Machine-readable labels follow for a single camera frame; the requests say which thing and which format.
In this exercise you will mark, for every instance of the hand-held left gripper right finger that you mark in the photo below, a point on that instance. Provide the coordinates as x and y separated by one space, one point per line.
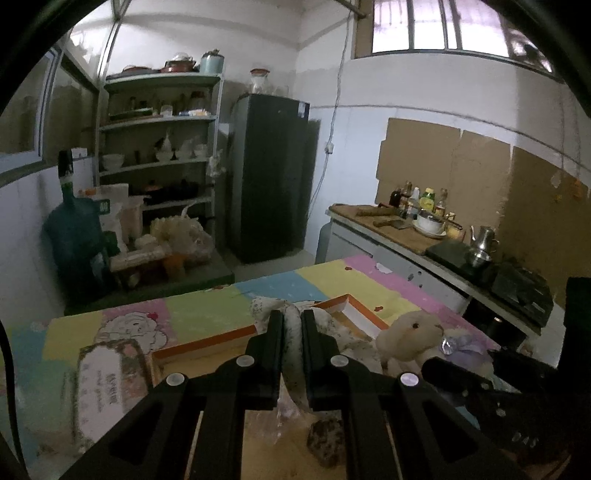
308 350

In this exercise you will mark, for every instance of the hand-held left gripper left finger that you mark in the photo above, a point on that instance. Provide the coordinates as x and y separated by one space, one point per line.
276 350

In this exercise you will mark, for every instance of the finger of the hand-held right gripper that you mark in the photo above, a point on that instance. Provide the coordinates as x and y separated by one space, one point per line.
452 371

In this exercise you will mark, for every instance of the white floral cloth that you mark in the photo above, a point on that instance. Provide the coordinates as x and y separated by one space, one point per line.
293 360

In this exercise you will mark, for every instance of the cream plush lamb toy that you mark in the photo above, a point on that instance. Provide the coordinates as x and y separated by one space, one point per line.
411 337

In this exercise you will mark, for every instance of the leopard print cloth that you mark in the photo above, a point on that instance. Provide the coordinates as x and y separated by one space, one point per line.
325 438

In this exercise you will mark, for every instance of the colourful cartoon printed mat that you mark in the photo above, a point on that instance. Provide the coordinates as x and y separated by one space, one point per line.
277 286

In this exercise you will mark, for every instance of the dark green low platform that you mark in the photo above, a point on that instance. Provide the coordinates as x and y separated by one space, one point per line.
203 277

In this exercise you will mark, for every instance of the black gas stove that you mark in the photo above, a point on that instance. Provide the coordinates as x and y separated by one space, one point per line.
521 290

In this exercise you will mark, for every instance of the grey gas cylinder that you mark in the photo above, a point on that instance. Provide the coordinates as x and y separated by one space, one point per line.
324 242

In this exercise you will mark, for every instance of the black induction cooker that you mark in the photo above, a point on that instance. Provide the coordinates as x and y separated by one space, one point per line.
452 256

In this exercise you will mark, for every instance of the wooden top kitchen counter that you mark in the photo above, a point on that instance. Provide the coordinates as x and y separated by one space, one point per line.
369 230

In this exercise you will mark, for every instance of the steel kettle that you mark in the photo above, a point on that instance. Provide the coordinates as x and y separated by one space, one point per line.
482 240

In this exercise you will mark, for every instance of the clear plastic bag of food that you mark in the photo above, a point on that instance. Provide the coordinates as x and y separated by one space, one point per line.
184 235

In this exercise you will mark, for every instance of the white bowl on plate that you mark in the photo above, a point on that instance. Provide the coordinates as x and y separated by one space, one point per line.
429 226

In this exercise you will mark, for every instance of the steel cleaver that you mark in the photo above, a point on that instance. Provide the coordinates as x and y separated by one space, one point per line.
392 224

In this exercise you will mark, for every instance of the dark green fridge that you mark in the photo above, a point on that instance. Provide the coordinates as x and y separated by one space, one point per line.
272 184

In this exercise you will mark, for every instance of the group of condiment bottles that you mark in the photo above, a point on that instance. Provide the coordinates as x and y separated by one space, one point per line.
427 201

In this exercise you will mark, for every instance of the brown cardboard sheet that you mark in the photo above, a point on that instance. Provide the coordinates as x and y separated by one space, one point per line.
540 221
482 175
415 157

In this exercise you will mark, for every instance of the clear packet with white label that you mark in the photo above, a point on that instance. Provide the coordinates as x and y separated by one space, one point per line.
106 392

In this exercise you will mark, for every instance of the black wok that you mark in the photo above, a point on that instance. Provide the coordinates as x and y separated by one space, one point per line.
171 191

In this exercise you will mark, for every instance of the white hanging plastic bag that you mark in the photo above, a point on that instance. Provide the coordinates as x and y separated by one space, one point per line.
214 166

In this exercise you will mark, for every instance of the white plastic container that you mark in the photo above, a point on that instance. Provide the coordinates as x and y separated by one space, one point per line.
134 217

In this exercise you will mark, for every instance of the white sack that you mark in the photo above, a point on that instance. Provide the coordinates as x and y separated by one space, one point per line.
113 207

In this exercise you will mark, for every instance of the blue water jug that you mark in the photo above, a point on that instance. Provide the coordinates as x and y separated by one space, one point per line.
76 249

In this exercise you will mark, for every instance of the large white bowl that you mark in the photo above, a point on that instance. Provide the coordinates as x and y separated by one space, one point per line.
112 160

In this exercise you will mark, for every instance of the pale green shelf rack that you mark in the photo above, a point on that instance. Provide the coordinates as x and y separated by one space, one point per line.
161 122

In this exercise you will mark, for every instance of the glass jar with lid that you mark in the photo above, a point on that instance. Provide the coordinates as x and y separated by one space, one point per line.
260 83

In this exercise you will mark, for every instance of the black water pump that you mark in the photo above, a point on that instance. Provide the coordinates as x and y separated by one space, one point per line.
66 173

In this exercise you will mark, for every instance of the teal enamel pot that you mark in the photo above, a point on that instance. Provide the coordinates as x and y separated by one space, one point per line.
212 63

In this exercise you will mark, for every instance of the red pot with lid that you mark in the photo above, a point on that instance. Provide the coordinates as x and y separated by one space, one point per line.
179 64

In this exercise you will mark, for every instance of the flat red pan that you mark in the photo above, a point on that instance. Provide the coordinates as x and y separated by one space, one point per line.
138 70

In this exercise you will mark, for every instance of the interior sliding window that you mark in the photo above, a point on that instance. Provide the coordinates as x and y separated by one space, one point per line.
27 115

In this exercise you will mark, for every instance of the metal ceiling pipe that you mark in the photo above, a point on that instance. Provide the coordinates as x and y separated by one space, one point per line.
353 7

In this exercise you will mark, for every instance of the barred exterior window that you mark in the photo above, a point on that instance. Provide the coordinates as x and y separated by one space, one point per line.
429 23

